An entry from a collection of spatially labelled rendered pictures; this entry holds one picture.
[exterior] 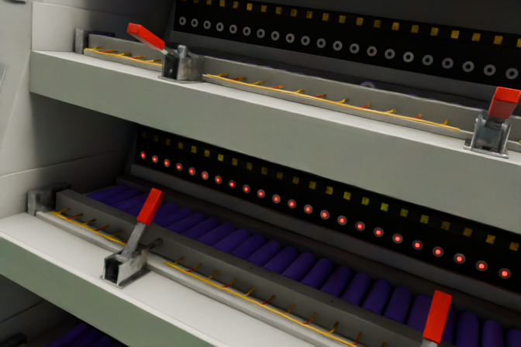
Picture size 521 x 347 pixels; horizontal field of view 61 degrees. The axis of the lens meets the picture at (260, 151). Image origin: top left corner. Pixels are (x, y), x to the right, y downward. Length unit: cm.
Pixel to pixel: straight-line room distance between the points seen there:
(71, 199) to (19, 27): 20
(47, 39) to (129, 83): 14
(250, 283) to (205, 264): 5
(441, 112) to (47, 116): 42
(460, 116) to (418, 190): 8
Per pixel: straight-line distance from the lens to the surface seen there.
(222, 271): 44
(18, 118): 55
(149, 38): 38
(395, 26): 52
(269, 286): 42
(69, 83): 50
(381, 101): 38
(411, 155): 33
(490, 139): 36
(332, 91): 39
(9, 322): 65
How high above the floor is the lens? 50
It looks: 1 degrees up
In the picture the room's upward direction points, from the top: 16 degrees clockwise
